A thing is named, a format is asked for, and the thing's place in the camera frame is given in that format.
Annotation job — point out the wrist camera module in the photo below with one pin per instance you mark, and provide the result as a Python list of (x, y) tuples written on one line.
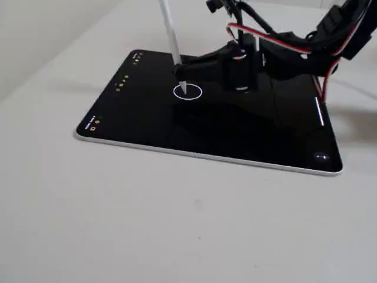
[(219, 5)]

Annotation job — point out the black screen silver tablet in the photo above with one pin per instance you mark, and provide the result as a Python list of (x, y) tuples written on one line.
[(206, 132)]

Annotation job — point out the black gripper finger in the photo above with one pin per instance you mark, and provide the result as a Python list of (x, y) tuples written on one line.
[(215, 54), (203, 72)]

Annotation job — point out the white stylus pen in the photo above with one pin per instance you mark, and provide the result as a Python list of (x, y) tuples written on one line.
[(173, 44)]

